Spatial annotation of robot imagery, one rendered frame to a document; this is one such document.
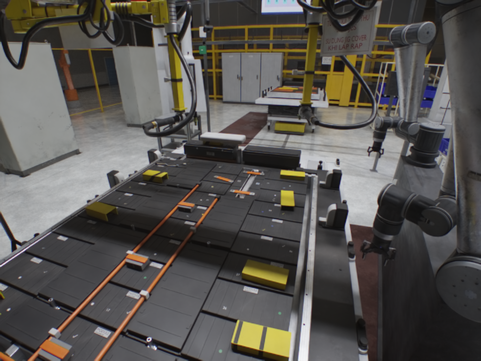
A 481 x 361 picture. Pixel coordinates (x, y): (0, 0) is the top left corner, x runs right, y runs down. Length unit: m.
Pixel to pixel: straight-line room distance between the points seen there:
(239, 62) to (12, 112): 7.79
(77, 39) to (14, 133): 3.54
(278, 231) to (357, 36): 1.13
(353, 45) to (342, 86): 9.42
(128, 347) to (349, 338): 0.71
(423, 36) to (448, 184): 1.41
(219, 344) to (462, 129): 0.91
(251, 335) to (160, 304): 0.32
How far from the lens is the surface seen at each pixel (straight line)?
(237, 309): 0.87
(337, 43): 1.68
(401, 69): 2.58
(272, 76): 10.30
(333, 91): 11.05
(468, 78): 0.87
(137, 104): 7.35
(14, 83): 5.35
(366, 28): 1.60
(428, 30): 2.36
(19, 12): 2.11
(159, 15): 1.82
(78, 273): 1.13
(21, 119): 5.37
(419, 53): 2.37
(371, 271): 2.61
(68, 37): 1.98
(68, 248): 1.29
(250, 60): 10.47
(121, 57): 7.44
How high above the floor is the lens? 1.72
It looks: 27 degrees down
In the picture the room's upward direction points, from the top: straight up
